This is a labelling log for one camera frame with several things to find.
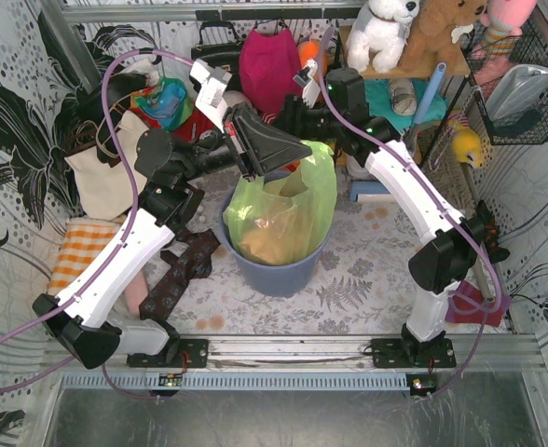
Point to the white plush dog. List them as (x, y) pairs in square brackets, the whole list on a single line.
[(378, 36)]

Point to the brown teddy bear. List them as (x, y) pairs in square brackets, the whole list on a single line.
[(434, 32)]

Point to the cream canvas tote bag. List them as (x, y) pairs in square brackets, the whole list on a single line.
[(105, 191)]

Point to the silver pouch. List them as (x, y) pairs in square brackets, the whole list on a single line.
[(518, 89)]

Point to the colourful striped sock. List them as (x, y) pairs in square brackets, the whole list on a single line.
[(465, 306)]

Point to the black wire basket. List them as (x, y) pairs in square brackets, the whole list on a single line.
[(526, 128)]

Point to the white fluffy plush toy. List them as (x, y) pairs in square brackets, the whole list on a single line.
[(232, 97)]

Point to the teal cloth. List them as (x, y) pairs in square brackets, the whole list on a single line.
[(378, 96)]

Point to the colourful scarf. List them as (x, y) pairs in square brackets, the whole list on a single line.
[(166, 105)]

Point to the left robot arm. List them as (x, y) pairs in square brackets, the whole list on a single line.
[(79, 316)]

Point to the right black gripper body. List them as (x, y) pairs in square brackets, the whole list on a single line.
[(295, 117)]

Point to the black hat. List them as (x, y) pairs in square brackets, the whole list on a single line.
[(90, 105)]

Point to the blue trash bin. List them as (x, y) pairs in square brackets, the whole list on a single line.
[(279, 281)]

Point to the pink plush toy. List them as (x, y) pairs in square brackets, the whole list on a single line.
[(503, 22)]

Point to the orange plush toy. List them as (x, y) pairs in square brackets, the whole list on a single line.
[(308, 50)]

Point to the dark patterned necktie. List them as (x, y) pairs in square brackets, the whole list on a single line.
[(194, 263)]

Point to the crumpled brown paper trash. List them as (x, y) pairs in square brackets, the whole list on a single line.
[(277, 227)]

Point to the red garment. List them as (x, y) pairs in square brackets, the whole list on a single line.
[(197, 124)]

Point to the metal base rail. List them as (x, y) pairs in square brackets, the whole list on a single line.
[(259, 362)]

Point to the orange white checkered towel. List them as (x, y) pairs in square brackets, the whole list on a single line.
[(85, 238)]

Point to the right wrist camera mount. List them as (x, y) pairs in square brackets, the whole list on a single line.
[(307, 79)]

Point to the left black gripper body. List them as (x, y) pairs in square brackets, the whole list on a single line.
[(239, 143)]

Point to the green plastic trash bag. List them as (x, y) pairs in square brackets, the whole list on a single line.
[(318, 173)]

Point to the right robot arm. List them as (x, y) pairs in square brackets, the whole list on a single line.
[(334, 107)]

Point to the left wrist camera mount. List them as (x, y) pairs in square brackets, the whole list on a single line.
[(213, 83)]

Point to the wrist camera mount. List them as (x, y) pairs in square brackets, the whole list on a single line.
[(213, 83), (307, 79)]

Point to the pink fuzzy sock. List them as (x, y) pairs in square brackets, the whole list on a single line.
[(135, 293)]

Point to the black leather handbag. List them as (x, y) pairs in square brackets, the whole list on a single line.
[(226, 55)]

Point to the yellow plush toy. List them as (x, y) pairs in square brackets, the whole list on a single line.
[(465, 142)]

